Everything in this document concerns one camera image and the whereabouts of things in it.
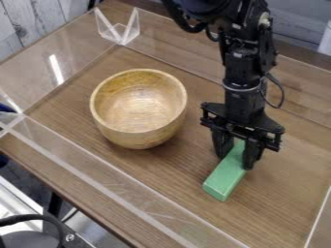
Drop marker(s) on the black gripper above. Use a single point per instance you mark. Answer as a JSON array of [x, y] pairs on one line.
[[239, 118]]

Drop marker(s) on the green rectangular block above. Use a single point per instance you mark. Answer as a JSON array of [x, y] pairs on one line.
[[226, 175]]

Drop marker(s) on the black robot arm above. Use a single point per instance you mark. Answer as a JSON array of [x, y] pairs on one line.
[[239, 25]]

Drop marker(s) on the brown wooden bowl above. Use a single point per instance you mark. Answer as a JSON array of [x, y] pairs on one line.
[[139, 107]]

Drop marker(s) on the black table leg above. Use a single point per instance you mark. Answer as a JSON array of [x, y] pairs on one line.
[[55, 205]]

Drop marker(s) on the clear acrylic enclosure wall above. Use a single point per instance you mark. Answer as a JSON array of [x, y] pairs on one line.
[[143, 193]]

